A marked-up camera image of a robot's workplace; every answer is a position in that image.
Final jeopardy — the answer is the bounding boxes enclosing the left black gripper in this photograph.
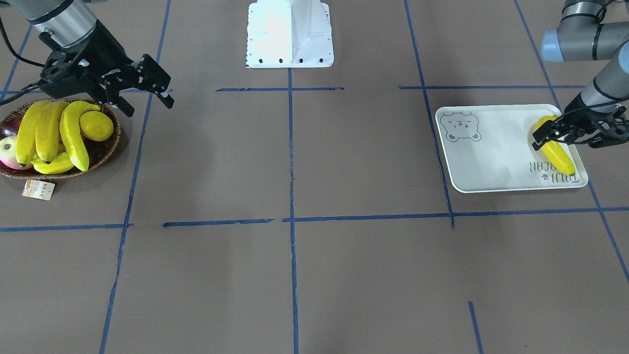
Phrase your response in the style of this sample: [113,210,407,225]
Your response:
[532,96,628,150]

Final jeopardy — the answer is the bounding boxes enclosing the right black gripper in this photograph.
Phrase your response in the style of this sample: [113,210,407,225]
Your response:
[38,21,174,118]

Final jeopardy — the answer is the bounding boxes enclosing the yellow banana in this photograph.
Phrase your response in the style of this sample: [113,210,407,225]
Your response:
[60,101,101,171]
[35,101,70,164]
[541,141,576,176]
[15,99,51,167]

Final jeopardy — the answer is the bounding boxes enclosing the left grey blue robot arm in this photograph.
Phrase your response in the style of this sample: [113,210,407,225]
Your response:
[532,0,629,150]

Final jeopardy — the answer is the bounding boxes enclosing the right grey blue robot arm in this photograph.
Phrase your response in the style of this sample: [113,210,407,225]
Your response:
[8,0,174,117]

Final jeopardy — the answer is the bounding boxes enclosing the brown wicker basket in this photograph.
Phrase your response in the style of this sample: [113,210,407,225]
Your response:
[0,98,123,180]

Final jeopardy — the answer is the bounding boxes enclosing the paper basket tag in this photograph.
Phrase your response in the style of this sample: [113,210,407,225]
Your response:
[22,179,56,201]

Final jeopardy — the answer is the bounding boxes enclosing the yellow lemon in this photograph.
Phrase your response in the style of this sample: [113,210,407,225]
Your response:
[79,111,114,143]

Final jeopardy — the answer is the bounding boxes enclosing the white bear tray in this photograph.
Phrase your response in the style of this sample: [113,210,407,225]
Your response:
[434,104,589,193]

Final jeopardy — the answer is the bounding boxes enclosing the yellow starfruit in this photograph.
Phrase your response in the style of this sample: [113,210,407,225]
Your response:
[31,151,74,175]

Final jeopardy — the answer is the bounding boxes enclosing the dark purple fruit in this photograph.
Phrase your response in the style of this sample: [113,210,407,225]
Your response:
[2,115,23,137]

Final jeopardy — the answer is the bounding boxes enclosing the red pink apple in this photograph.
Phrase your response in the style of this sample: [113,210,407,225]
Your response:
[0,135,33,170]

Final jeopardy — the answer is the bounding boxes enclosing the white camera pole base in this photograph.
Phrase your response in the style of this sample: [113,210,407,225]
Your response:
[246,0,335,68]

